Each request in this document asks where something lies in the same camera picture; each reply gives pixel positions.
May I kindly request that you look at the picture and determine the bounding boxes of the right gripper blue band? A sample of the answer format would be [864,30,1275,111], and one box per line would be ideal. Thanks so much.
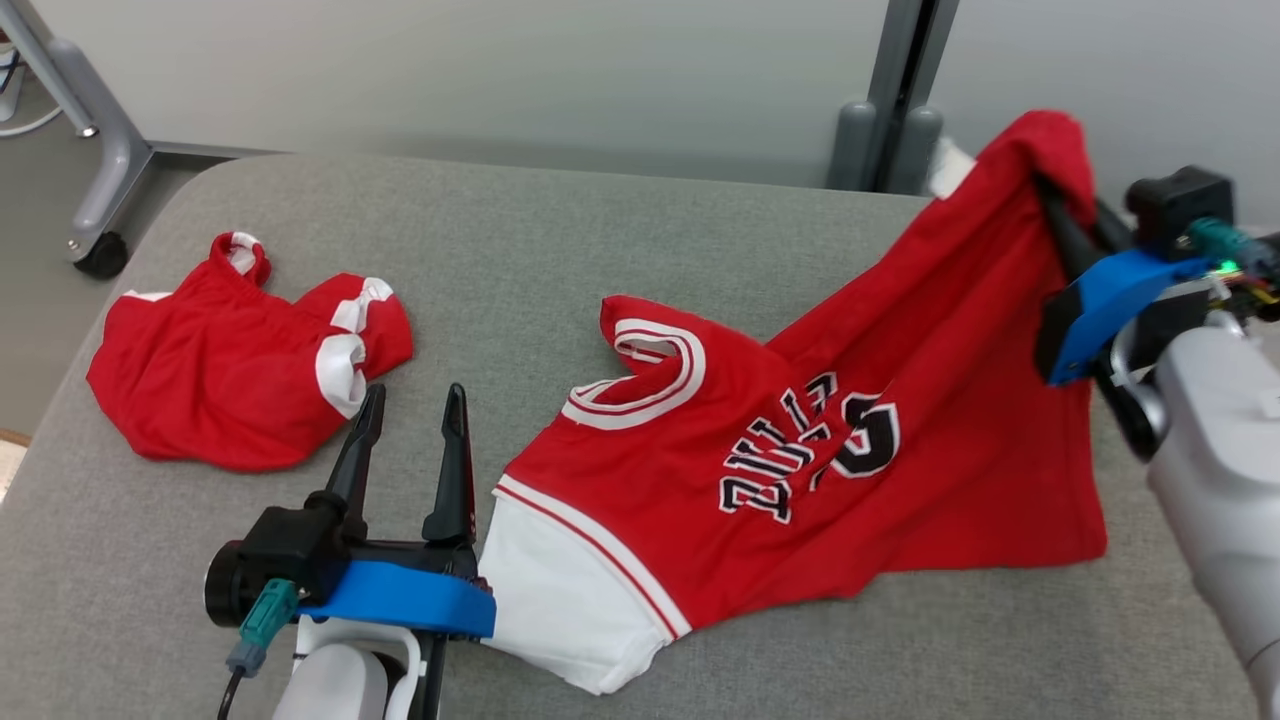
[1034,176,1280,387]

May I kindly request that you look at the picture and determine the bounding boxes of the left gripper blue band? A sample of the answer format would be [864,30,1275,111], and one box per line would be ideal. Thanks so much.
[204,382,498,641]

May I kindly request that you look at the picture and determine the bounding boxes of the red shorts white cuffs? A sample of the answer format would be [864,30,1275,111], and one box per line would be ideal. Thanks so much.
[86,232,415,473]

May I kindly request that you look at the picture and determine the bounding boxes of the red basketball jersey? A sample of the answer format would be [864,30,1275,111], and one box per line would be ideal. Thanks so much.
[478,110,1109,696]

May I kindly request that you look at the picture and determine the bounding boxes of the black caster wheel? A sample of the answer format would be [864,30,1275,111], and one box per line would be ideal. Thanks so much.
[73,232,129,280]

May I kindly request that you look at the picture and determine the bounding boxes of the grey wheeled stand leg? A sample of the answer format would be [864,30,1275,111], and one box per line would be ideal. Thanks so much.
[0,0,286,263]

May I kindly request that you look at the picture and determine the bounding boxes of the grey cylindrical post foot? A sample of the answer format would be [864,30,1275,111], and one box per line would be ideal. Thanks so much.
[890,105,943,196]
[828,100,879,191]

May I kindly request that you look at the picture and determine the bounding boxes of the left teal connector black cable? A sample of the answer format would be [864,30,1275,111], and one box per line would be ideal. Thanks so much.
[215,578,301,720]

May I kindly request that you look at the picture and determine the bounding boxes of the grey partition post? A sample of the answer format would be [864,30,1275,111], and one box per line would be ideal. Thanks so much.
[868,0,961,191]

